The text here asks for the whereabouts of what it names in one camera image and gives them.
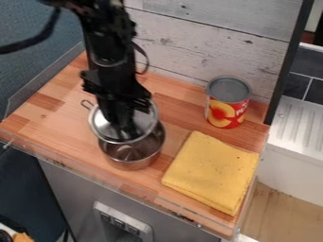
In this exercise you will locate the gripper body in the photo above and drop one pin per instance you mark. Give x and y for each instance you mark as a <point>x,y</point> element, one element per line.
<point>117,94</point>

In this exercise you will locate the white toy kitchen unit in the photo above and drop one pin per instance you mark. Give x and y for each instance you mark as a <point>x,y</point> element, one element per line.
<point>296,135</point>

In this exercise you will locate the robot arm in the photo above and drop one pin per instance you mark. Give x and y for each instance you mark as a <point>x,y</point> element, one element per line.
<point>105,38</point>

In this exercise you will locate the silver pot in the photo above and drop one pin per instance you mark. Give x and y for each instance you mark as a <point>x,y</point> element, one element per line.
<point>136,156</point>

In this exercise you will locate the yellow cloth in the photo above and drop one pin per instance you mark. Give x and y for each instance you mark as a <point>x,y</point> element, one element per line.
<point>210,171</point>

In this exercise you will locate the silver lid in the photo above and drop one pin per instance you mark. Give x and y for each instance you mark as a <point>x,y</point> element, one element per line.
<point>145,127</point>

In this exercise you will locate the black post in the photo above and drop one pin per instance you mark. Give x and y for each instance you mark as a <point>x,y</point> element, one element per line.
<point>290,60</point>

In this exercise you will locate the red can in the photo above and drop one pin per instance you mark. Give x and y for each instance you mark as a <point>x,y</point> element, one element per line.
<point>227,105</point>

